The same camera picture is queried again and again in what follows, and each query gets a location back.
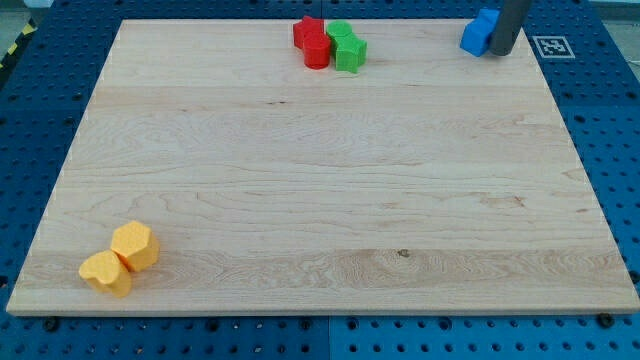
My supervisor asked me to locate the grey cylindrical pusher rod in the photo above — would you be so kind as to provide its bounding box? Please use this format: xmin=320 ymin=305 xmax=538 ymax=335
xmin=489 ymin=0 xmax=532 ymax=56

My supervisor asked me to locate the yellow hexagon block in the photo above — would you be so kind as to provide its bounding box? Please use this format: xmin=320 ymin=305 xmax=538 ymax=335
xmin=110 ymin=221 xmax=160 ymax=272

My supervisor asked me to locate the yellow heart block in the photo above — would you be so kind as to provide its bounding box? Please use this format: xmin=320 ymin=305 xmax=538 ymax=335
xmin=78 ymin=250 xmax=132 ymax=298

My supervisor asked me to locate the blue block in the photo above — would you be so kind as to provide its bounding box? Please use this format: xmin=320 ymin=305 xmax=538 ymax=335
xmin=460 ymin=8 xmax=500 ymax=57

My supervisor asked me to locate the white fiducial marker tag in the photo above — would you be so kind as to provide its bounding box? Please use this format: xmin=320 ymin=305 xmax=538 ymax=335
xmin=533 ymin=36 xmax=575 ymax=59

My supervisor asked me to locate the green star block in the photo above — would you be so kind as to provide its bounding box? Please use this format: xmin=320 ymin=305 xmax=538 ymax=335
xmin=333 ymin=34 xmax=367 ymax=73

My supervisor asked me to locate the wooden board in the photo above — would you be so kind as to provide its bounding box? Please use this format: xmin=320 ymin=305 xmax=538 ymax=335
xmin=7 ymin=20 xmax=639 ymax=317

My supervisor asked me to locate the red cylinder block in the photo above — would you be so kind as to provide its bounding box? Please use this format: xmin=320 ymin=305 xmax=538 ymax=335
xmin=303 ymin=32 xmax=331 ymax=70

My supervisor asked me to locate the red star block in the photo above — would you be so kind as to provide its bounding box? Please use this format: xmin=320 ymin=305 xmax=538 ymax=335
xmin=292 ymin=15 xmax=324 ymax=49

